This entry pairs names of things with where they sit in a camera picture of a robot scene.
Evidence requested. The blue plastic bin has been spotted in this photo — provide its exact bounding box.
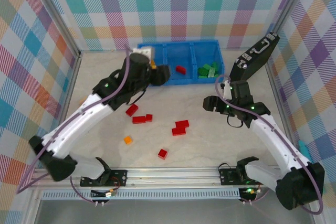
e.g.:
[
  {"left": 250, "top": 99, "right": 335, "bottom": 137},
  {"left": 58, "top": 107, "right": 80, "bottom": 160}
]
[
  {"left": 136, "top": 42, "right": 166, "bottom": 87},
  {"left": 192, "top": 39, "right": 226, "bottom": 83},
  {"left": 163, "top": 41, "right": 195, "bottom": 86}
]

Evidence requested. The black hard carrying case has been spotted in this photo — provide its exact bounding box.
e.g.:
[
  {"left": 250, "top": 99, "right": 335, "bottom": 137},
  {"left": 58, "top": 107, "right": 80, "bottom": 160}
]
[{"left": 229, "top": 31, "right": 281, "bottom": 83}]

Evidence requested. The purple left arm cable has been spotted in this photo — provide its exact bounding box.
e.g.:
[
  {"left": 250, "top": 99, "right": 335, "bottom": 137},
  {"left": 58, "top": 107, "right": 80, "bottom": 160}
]
[{"left": 16, "top": 45, "right": 132, "bottom": 204}]

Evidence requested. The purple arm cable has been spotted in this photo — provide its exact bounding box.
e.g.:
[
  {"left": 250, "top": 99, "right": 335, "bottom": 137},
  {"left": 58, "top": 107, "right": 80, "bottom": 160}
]
[
  {"left": 215, "top": 74, "right": 323, "bottom": 214},
  {"left": 16, "top": 45, "right": 132, "bottom": 204}
]

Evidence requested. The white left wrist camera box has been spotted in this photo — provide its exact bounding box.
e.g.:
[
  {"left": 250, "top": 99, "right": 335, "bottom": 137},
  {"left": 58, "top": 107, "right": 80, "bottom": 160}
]
[{"left": 132, "top": 46, "right": 155, "bottom": 61}]

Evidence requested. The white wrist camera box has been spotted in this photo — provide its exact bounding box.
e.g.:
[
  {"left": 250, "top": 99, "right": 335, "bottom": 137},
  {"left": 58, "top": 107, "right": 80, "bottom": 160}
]
[
  {"left": 222, "top": 81, "right": 233, "bottom": 100},
  {"left": 132, "top": 46, "right": 155, "bottom": 61}
]

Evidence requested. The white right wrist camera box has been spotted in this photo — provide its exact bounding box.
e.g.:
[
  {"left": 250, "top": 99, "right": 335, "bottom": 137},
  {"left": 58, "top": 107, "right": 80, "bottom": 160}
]
[{"left": 222, "top": 81, "right": 233, "bottom": 100}]

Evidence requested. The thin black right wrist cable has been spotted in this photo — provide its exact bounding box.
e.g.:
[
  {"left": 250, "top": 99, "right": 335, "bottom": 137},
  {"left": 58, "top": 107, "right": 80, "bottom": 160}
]
[{"left": 226, "top": 115, "right": 245, "bottom": 130}]

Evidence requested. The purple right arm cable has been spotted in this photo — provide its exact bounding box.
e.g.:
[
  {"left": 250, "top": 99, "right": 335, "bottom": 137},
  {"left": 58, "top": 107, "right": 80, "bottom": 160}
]
[{"left": 215, "top": 74, "right": 323, "bottom": 214}]

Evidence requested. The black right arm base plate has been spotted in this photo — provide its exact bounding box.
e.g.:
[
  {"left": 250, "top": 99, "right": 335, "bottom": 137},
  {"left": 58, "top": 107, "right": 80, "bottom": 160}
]
[{"left": 219, "top": 167, "right": 238, "bottom": 186}]

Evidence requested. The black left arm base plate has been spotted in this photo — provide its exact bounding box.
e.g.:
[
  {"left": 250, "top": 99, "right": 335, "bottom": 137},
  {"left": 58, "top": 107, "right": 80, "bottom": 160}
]
[{"left": 80, "top": 169, "right": 129, "bottom": 188}]

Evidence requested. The aluminium frame post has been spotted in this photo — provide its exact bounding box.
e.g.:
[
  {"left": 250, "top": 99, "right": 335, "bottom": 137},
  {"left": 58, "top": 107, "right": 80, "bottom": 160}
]
[
  {"left": 271, "top": 0, "right": 313, "bottom": 36},
  {"left": 25, "top": 0, "right": 81, "bottom": 57}
]

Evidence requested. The wide aluminium frame rail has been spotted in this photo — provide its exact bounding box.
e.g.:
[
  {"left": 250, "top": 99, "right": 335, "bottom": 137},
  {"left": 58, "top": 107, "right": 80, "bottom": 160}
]
[{"left": 28, "top": 167, "right": 280, "bottom": 189}]

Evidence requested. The slotted grey cable duct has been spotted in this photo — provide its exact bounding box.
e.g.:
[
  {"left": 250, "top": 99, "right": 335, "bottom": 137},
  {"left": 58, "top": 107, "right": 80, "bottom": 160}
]
[{"left": 41, "top": 189, "right": 241, "bottom": 200}]

